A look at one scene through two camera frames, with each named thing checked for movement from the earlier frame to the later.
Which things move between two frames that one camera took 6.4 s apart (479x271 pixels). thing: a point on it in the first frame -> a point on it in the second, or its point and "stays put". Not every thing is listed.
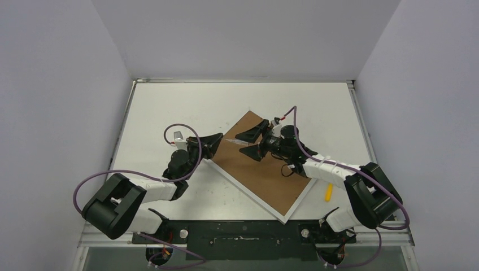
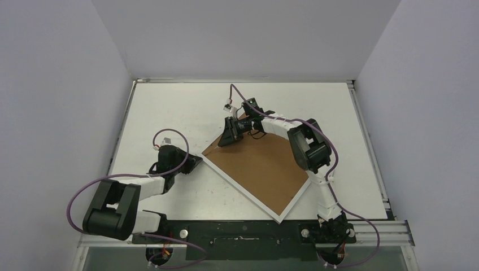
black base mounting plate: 256,240 stays put
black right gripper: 264,140 -> 231,130
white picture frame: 274,188 stays put
